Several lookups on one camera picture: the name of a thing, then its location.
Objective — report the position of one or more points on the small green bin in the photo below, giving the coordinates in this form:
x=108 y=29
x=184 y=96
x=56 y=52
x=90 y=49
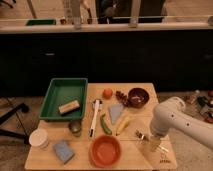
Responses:
x=37 y=22

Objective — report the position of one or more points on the dark grape bunch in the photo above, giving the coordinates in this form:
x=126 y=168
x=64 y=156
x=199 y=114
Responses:
x=122 y=98

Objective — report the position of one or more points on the silver metal fork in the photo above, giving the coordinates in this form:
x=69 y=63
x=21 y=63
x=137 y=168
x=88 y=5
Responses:
x=144 y=137

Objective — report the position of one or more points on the green plastic tray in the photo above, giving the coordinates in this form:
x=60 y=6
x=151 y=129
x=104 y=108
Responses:
x=60 y=92

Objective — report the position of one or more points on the green avocado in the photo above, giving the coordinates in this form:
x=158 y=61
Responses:
x=75 y=128

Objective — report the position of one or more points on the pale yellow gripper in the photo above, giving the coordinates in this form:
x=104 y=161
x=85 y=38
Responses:
x=154 y=142

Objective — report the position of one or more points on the purple bowl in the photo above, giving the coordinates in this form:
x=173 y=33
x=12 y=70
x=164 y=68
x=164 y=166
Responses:
x=138 y=97

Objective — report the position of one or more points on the black chair base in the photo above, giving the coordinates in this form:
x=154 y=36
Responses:
x=11 y=124

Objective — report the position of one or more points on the green pepper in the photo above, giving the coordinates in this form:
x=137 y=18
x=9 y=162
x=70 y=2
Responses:
x=104 y=126

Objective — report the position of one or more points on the wooden block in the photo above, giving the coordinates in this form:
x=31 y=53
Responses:
x=63 y=109

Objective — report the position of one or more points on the orange bowl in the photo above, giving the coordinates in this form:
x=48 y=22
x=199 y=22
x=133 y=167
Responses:
x=105 y=151

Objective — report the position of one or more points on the yellow banana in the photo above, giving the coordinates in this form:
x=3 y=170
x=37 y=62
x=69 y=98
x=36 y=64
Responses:
x=123 y=124

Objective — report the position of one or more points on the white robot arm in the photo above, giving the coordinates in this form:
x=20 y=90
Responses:
x=170 y=114

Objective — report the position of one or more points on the white cup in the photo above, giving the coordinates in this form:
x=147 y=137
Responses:
x=39 y=138

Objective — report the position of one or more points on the light blue cloth wedge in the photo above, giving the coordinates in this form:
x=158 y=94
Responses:
x=115 y=112

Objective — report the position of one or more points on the orange fruit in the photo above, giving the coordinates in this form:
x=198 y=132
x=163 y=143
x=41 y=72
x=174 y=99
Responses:
x=107 y=93

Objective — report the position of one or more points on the blue sponge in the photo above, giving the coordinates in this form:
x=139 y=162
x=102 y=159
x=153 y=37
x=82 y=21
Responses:
x=63 y=151

